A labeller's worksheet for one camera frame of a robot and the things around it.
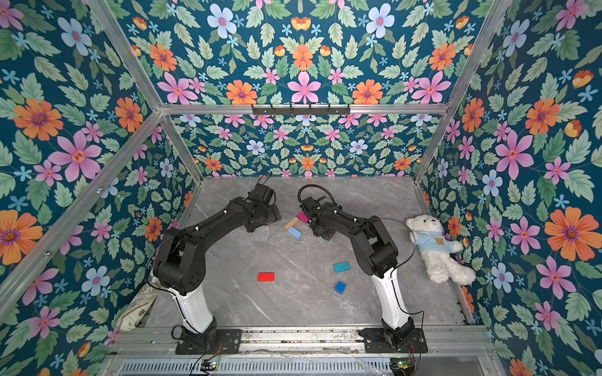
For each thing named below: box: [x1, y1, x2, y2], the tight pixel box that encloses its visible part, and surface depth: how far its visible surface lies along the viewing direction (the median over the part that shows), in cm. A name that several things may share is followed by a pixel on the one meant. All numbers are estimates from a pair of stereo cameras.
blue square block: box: [334, 281, 347, 295], surface depth 87 cm
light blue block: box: [286, 226, 304, 239], surface depth 101 cm
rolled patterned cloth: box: [116, 275, 160, 333], surface depth 79 cm
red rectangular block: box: [257, 272, 276, 282], surface depth 90 cm
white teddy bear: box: [406, 214, 476, 286], surface depth 88 cm
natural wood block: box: [283, 216, 301, 231], surface depth 104 cm
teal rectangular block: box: [333, 261, 351, 274], surface depth 93 cm
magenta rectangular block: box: [296, 211, 310, 225], surface depth 106 cm
